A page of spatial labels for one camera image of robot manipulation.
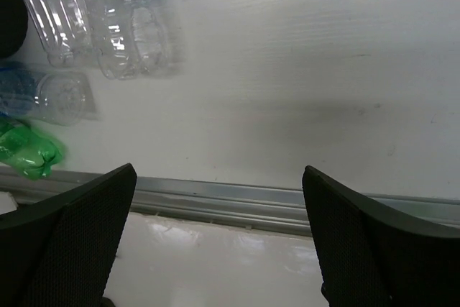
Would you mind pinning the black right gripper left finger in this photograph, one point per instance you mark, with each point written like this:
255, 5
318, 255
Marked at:
60, 251

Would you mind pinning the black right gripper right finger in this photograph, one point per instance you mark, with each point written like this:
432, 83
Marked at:
373, 255

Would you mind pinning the green plastic bottle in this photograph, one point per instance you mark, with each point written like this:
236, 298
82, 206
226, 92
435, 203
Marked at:
29, 152

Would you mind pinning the blue tinted bottle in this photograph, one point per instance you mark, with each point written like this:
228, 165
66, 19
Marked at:
32, 91

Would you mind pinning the blue label clear bottle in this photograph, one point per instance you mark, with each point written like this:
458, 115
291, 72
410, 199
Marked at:
130, 38

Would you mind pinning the black ribbed waste bin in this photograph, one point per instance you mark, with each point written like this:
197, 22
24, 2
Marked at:
14, 26

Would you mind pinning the clear unlabeled plastic bottle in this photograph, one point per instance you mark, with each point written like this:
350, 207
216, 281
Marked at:
63, 29

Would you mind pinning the aluminium table edge rail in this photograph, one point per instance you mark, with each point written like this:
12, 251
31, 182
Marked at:
268, 209

